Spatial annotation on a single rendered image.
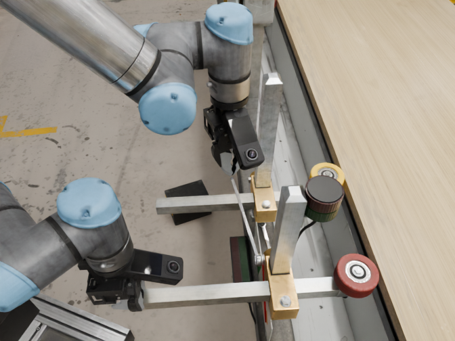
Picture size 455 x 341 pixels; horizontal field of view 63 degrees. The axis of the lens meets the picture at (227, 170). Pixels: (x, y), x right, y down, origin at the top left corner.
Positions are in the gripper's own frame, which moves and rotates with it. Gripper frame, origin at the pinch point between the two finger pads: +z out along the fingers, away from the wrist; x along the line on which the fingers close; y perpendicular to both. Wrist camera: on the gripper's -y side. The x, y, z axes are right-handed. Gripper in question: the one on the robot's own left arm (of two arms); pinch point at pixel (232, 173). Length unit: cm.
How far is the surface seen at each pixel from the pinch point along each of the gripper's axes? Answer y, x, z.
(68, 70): 224, 34, 95
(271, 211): -5.7, -7.8, 11.4
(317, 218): -24.2, -3.7, -12.1
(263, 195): -1.0, -8.1, 10.9
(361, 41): 43, -70, 5
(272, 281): -22.7, 1.6, 8.2
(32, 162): 134, 66, 95
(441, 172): -16, -48, 5
